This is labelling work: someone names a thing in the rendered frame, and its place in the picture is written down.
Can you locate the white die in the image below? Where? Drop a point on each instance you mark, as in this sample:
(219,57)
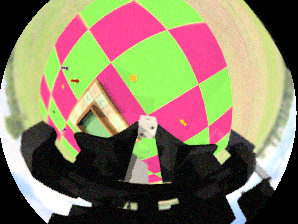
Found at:
(147,127)

